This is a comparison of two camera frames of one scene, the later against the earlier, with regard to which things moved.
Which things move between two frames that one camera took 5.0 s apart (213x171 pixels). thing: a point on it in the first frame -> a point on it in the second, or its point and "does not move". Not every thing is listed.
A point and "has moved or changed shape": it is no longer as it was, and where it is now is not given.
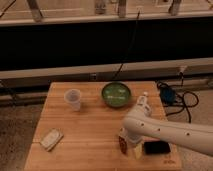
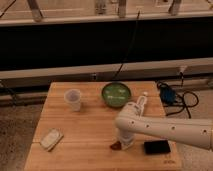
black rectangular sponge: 156,147 does not move
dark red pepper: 123,144 has moved or changed shape
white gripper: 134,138 -> 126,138
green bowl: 116,94 does not move
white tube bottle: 142,101 does not move
